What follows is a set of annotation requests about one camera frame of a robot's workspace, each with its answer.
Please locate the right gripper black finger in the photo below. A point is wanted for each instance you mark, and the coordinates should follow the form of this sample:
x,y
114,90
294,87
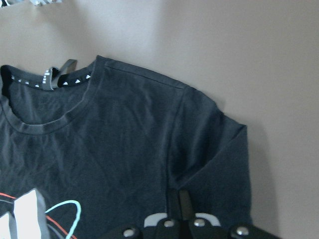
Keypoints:
x,y
179,207
187,206

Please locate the black graphic t-shirt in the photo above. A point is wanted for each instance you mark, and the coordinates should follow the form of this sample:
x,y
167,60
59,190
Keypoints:
x,y
116,137

